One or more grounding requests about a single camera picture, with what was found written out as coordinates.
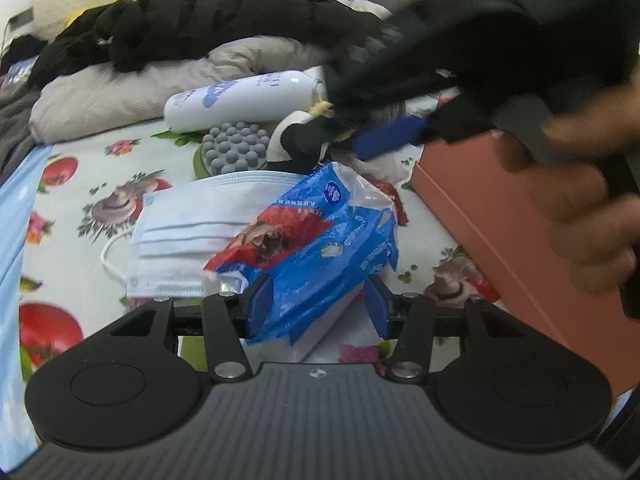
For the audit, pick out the dark grey cloth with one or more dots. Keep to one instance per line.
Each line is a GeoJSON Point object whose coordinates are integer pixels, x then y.
{"type": "Point", "coordinates": [15, 125]}

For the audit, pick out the grey penguin plush toy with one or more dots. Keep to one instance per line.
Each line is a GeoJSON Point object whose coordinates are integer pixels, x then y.
{"type": "Point", "coordinates": [300, 140]}

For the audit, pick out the floral printed sheet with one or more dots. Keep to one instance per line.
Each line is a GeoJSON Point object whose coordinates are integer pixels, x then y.
{"type": "Point", "coordinates": [75, 200]}

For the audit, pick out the beige cushion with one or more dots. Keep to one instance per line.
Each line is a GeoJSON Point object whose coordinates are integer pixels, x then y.
{"type": "Point", "coordinates": [100, 95]}

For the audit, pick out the blue tissue packet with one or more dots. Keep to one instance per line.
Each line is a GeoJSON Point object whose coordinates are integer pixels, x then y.
{"type": "Point", "coordinates": [320, 240]}

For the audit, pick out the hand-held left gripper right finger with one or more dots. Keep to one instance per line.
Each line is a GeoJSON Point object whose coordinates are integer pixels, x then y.
{"type": "Point", "coordinates": [377, 310]}

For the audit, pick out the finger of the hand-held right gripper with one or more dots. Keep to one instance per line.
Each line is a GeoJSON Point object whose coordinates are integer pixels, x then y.
{"type": "Point", "coordinates": [390, 135]}
{"type": "Point", "coordinates": [380, 60]}

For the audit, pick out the green massage brush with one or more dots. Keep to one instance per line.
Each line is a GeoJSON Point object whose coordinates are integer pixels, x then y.
{"type": "Point", "coordinates": [235, 147]}

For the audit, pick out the light blue cloth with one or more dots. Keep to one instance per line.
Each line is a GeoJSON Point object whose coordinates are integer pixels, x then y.
{"type": "Point", "coordinates": [12, 260]}

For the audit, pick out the white plastic bottle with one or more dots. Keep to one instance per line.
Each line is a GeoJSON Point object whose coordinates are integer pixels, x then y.
{"type": "Point", "coordinates": [235, 97]}

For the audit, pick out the black puffer jacket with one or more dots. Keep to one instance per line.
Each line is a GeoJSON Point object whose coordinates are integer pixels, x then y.
{"type": "Point", "coordinates": [200, 15]}

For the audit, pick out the orange cardboard box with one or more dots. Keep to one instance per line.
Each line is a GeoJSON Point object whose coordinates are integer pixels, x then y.
{"type": "Point", "coordinates": [475, 210]}

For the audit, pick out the person's right hand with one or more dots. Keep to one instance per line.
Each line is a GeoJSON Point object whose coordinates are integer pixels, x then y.
{"type": "Point", "coordinates": [585, 210]}

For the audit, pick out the blue face mask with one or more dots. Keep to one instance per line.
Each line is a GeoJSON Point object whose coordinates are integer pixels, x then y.
{"type": "Point", "coordinates": [190, 230]}

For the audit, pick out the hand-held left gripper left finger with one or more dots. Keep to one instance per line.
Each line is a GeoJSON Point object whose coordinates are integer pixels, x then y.
{"type": "Point", "coordinates": [258, 307]}

